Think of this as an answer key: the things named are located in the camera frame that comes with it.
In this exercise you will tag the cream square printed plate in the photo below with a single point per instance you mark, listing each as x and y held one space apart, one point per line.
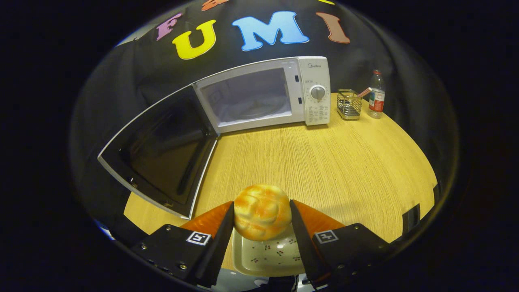
267 257

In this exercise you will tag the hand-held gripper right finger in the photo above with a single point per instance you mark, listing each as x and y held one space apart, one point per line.
304 243

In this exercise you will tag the black backdrop cloth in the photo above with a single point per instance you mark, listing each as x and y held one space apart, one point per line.
121 81

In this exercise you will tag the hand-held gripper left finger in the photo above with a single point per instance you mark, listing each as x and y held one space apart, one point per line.
219 247

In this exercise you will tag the pink striped straw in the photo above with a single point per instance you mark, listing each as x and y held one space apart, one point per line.
364 93

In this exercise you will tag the white microwave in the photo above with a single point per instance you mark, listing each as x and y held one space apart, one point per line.
314 69

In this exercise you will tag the round golden bread bun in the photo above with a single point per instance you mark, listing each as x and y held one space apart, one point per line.
262 211

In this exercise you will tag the clear bottle with red label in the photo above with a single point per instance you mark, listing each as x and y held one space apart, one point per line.
376 99

